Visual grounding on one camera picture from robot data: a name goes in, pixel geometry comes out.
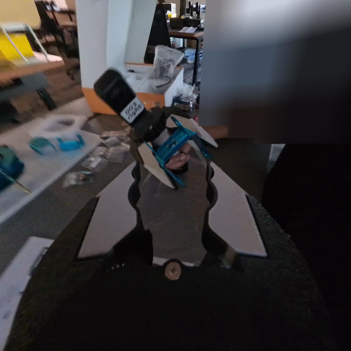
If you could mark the person's right hand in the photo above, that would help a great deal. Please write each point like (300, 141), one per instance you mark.
(178, 159)

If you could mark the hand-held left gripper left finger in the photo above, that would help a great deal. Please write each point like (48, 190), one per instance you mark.
(109, 219)

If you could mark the blue disc robot base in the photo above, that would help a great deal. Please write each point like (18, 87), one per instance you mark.
(11, 167)

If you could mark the pile of small parts bags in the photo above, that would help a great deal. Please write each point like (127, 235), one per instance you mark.
(93, 161)

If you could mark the grey foam board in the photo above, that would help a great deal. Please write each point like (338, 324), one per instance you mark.
(41, 170)

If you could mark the small blue metal bracket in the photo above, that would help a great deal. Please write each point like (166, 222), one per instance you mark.
(41, 144)

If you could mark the yellow panel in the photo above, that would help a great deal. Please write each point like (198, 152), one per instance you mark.
(13, 49)

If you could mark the cardboard box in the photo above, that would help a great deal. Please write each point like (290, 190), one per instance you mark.
(153, 96)

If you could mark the bubble wrap sheet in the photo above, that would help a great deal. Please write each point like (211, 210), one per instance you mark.
(167, 59)

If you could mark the assembly instruction sheet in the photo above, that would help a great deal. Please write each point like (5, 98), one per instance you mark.
(16, 274)

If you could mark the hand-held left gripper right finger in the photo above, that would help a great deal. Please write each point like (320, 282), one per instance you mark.
(235, 219)

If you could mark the blue perforated metal plate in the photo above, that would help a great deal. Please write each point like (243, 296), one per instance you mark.
(70, 144)

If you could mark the dark low bench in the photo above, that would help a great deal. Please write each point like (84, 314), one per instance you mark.
(24, 82)

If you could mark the wooden table with black legs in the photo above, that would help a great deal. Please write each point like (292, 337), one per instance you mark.
(189, 33)

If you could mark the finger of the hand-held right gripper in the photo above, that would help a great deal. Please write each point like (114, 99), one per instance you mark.
(153, 164)
(197, 129)

